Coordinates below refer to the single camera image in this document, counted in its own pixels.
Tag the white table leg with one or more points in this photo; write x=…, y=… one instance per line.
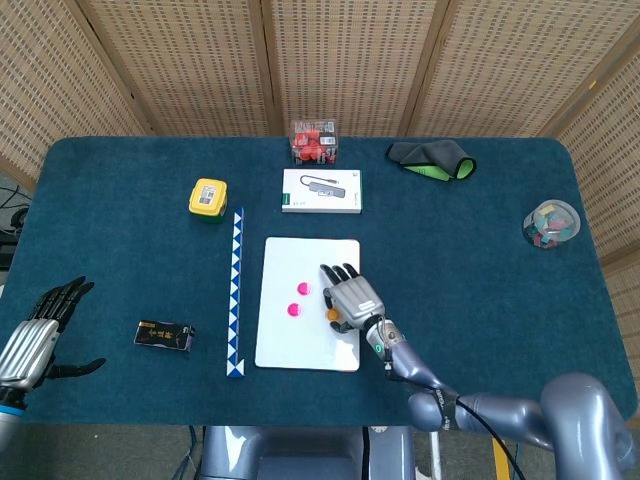
x=435, y=452

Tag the clear jar colourful pieces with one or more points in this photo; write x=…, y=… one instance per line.
x=550, y=225

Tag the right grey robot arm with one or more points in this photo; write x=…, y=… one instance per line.
x=575, y=410

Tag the blue felt table cover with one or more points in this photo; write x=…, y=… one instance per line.
x=450, y=240

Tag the blue white snake puzzle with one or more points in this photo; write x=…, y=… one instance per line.
x=235, y=290

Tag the grey robot torso base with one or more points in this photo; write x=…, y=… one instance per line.
x=300, y=450

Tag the green tub yellow lid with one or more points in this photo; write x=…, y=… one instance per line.
x=207, y=197

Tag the woven bamboo folding screen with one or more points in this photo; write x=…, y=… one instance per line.
x=350, y=65

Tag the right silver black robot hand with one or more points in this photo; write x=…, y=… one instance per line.
x=357, y=302

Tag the white USB hub box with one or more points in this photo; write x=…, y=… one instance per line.
x=322, y=192

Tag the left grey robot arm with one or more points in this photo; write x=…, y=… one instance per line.
x=9, y=417

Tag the grey green microfibre cloth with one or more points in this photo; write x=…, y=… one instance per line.
x=425, y=155

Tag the orange round magnet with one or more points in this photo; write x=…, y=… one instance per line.
x=331, y=315

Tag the black gold printed box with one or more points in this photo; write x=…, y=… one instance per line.
x=162, y=336

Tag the pink round token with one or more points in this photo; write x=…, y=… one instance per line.
x=303, y=288
x=294, y=310

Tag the clear box red items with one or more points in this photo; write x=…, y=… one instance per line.
x=312, y=142

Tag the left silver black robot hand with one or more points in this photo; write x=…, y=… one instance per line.
x=27, y=347

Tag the white rectangular board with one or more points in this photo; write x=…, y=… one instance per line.
x=280, y=345

